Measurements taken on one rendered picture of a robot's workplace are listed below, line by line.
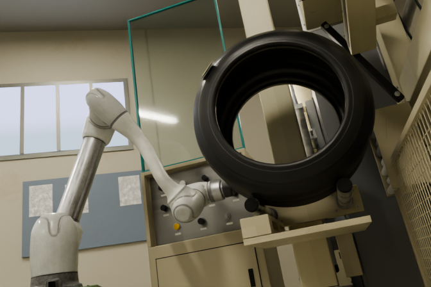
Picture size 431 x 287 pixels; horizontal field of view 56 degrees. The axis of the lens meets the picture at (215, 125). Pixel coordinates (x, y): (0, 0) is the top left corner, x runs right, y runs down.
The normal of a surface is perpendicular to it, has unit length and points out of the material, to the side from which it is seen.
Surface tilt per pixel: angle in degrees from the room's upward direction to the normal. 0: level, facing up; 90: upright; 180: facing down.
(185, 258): 90
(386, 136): 90
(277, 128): 90
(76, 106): 90
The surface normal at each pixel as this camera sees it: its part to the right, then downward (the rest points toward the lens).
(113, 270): 0.19, -0.38
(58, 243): 0.51, -0.44
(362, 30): 0.06, 0.78
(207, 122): -0.40, -0.28
